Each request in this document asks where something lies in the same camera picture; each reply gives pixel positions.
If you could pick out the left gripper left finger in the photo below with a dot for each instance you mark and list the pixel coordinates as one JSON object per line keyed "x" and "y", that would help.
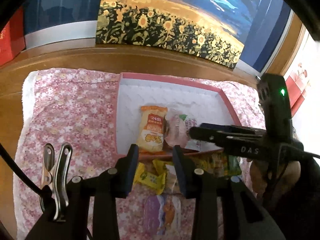
{"x": 118, "y": 181}

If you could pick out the purple snack packet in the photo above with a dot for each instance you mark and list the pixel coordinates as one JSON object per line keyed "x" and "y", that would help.
{"x": 162, "y": 215}

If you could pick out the red gift box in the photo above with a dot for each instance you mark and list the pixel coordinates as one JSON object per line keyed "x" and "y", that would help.
{"x": 12, "y": 38}

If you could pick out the green snack bag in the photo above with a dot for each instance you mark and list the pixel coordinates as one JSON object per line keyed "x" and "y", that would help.
{"x": 221, "y": 165}

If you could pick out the pink shallow box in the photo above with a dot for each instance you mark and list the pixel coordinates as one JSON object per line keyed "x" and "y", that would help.
{"x": 207, "y": 104}

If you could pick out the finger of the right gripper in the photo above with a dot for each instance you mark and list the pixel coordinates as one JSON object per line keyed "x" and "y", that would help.
{"x": 233, "y": 129}
{"x": 212, "y": 136}

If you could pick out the metal spring clip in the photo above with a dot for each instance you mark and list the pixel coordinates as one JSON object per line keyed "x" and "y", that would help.
{"x": 54, "y": 180}

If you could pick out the pink floral cloth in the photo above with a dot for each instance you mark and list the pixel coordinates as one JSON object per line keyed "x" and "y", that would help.
{"x": 78, "y": 106}

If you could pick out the beige small snack packet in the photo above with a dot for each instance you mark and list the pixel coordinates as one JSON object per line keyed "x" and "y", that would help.
{"x": 171, "y": 183}

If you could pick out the pink white snack packet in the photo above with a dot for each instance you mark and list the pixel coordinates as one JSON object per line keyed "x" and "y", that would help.
{"x": 177, "y": 130}

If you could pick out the orange yellow snack bag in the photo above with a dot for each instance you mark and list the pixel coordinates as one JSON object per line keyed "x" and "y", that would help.
{"x": 151, "y": 129}

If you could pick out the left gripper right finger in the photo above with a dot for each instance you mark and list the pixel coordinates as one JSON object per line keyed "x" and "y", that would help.
{"x": 192, "y": 181}

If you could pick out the yellow small snack packet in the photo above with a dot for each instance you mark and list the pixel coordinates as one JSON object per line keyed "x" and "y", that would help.
{"x": 151, "y": 180}

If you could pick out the sunflower field painting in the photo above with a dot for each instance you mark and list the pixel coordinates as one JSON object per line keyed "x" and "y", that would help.
{"x": 215, "y": 30}

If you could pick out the red white curtain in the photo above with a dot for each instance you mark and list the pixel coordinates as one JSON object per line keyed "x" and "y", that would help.
{"x": 297, "y": 83}

